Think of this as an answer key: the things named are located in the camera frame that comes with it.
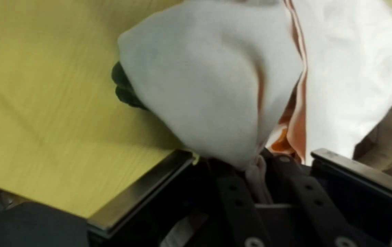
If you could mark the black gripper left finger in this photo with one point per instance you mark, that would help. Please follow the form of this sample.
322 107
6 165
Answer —
237 210

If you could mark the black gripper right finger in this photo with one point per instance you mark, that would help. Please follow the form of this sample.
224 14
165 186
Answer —
333 210

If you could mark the thin white cloth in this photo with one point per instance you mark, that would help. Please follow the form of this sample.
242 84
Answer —
213 77

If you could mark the beige cloth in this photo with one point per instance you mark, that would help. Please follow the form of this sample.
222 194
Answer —
355 69

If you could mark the red radish plush toy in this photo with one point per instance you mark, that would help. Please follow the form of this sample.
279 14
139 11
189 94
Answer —
124 89

